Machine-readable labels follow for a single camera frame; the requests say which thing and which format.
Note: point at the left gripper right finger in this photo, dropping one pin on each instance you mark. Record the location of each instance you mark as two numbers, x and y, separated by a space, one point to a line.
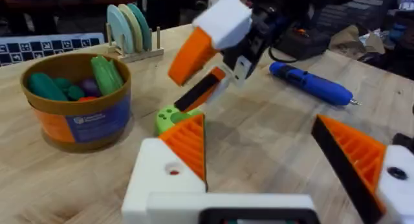
362 159

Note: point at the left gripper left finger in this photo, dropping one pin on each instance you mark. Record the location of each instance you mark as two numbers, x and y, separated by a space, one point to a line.
155 172

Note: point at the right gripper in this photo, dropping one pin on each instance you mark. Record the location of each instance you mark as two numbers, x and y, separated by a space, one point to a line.
262 36

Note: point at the blue electric screwdriver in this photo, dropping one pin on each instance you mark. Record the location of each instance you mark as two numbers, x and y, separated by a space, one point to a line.
310 83

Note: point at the green disc with holes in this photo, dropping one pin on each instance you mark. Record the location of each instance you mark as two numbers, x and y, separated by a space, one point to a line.
166 118

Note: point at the wooden peg rack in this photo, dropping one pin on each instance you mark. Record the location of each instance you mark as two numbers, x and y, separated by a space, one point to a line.
139 54

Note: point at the teal plate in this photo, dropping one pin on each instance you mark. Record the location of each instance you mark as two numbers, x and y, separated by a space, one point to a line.
144 25

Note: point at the cream plate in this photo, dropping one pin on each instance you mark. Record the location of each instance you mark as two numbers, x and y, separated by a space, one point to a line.
134 28

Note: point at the black box device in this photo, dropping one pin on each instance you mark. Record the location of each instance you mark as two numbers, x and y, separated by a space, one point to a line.
302 42

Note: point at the pale blue plate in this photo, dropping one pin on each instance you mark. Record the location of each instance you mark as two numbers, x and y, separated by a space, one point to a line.
119 31

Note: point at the toy tub with vegetables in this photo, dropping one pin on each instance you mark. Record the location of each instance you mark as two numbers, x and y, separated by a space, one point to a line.
76 101

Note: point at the crumpled brown paper heap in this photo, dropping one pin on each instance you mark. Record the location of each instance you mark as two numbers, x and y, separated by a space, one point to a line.
355 39

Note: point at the black and white marker board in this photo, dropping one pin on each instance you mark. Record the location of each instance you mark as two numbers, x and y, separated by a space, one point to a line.
35 49

